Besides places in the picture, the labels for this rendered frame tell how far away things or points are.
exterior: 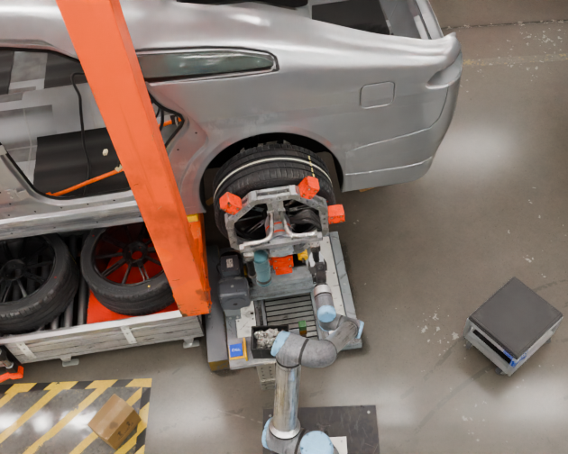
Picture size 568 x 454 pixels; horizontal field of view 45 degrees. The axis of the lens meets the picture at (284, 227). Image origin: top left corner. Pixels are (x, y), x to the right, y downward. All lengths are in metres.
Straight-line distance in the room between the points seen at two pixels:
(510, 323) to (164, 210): 2.04
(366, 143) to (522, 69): 2.51
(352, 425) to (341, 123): 1.56
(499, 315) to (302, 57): 1.83
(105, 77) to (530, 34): 4.39
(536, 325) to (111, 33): 2.75
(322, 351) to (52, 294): 1.83
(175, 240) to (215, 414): 1.30
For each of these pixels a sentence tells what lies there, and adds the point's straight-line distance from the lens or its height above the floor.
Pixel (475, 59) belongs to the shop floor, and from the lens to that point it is 5.89.
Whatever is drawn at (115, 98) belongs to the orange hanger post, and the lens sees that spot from 2.53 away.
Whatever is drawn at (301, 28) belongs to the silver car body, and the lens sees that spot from 3.23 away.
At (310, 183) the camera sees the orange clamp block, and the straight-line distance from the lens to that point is 3.40.
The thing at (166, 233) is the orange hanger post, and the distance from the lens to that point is 3.13.
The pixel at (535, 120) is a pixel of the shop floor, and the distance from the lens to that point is 5.48.
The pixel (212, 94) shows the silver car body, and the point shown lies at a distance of 3.23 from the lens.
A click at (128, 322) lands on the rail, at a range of 4.01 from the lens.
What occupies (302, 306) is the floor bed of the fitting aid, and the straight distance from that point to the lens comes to 4.31.
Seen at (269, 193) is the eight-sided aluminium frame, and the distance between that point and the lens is 3.46.
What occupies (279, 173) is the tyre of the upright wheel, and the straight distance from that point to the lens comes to 3.43.
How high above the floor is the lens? 3.79
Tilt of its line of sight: 54 degrees down
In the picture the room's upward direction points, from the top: 7 degrees counter-clockwise
